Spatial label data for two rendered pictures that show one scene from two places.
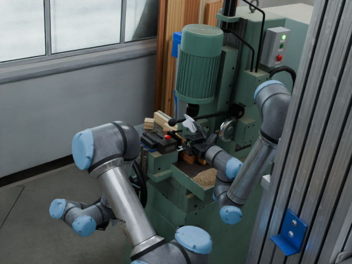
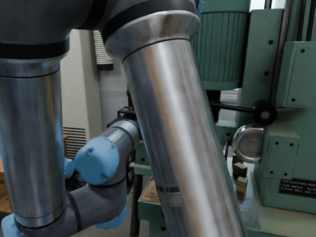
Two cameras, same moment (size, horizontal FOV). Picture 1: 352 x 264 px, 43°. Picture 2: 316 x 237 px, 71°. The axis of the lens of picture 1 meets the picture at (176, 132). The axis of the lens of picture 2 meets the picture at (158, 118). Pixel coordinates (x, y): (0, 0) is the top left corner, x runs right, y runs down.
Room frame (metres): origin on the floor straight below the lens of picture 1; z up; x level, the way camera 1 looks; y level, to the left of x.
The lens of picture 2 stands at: (1.29, -0.60, 1.29)
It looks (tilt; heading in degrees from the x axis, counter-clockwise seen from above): 18 degrees down; 58
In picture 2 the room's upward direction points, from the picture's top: straight up
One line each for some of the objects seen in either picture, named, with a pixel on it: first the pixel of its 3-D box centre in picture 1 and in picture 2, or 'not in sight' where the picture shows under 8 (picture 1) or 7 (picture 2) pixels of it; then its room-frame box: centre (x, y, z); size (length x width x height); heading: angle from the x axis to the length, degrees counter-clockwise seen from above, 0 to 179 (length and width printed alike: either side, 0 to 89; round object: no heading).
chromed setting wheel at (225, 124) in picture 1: (229, 129); (254, 144); (1.84, -0.24, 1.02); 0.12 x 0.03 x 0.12; 132
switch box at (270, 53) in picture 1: (275, 46); not in sight; (1.96, -0.40, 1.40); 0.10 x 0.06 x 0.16; 132
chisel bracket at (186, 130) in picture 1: (193, 129); (215, 133); (1.86, -0.08, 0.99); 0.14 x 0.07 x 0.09; 132
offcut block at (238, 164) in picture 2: not in sight; (240, 169); (1.98, -0.11, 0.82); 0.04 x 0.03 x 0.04; 89
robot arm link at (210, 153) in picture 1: (214, 156); (122, 139); (1.47, -0.16, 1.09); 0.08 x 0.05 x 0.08; 132
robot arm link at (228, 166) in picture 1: (228, 166); (105, 155); (1.41, -0.21, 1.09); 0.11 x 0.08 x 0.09; 42
